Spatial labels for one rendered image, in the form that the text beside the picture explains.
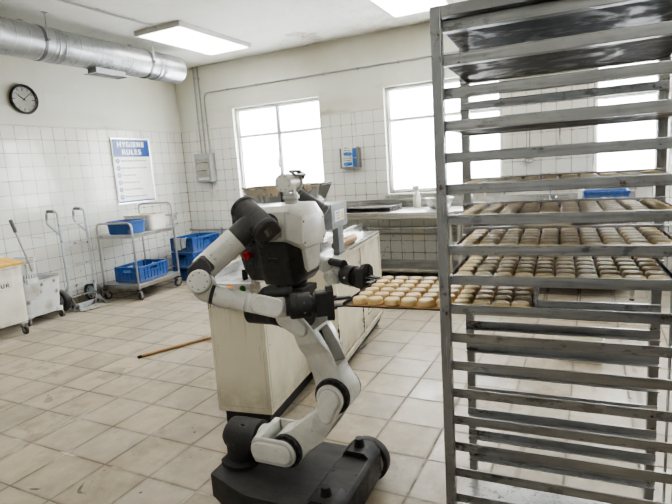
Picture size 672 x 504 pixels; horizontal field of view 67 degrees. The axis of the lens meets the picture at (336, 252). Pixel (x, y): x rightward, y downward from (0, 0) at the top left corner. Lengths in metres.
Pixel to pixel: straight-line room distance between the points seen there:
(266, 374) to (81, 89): 5.14
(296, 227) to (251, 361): 1.22
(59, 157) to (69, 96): 0.76
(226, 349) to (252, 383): 0.24
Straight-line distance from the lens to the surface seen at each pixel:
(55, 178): 6.82
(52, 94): 6.97
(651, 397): 2.11
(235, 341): 2.88
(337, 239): 3.34
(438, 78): 1.51
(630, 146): 1.50
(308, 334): 1.94
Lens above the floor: 1.40
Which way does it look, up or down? 9 degrees down
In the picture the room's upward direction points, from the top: 4 degrees counter-clockwise
